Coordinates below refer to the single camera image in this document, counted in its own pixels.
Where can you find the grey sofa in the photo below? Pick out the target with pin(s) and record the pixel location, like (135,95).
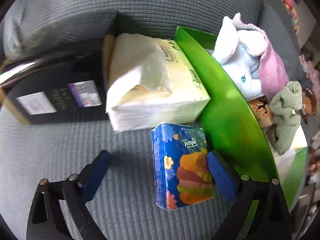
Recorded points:
(75,142)

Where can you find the light blue plush elephant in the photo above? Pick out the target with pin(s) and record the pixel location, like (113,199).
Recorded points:
(240,72)

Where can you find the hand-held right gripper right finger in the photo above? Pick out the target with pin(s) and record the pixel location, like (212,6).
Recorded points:
(221,177)

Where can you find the pile of colourful plush toys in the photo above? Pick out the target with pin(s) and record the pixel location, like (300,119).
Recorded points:
(288,1)

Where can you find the blue floral tissue pack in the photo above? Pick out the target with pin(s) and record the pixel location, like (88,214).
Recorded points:
(175,160)

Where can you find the tree print tissue pack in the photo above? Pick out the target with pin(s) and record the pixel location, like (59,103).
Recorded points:
(261,111)

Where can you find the pale yellow pack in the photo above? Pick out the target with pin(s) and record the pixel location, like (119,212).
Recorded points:
(108,55)

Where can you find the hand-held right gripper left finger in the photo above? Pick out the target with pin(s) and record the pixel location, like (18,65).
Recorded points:
(96,177)

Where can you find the green white tissue pack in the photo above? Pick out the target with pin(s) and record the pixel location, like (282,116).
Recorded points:
(150,92)

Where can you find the black box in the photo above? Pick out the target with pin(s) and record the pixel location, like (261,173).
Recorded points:
(57,105)

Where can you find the green plush toy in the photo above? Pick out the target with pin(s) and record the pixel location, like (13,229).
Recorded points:
(285,115)

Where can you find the small brown toy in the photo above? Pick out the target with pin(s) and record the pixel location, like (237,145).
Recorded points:
(307,102)

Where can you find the purple grey towel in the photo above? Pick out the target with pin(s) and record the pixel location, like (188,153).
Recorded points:
(272,72)

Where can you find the green cardboard box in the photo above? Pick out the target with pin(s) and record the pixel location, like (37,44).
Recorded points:
(225,120)

